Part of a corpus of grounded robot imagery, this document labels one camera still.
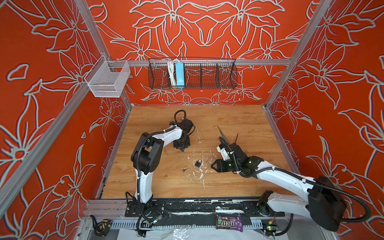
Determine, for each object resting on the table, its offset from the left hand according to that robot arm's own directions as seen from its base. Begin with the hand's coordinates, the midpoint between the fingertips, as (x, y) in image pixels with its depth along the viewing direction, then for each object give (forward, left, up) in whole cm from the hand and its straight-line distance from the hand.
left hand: (184, 145), depth 96 cm
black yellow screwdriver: (+9, -36, -1) cm, 37 cm away
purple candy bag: (-40, -25, +1) cm, 47 cm away
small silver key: (-16, -1, -1) cm, 16 cm away
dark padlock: (-11, -10, -1) cm, 15 cm away
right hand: (-16, -17, +6) cm, 24 cm away
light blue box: (+30, +4, +34) cm, 45 cm away
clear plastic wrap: (-45, -3, -1) cm, 45 cm away
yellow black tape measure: (-46, +33, +2) cm, 57 cm away
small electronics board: (-42, -44, -2) cm, 61 cm away
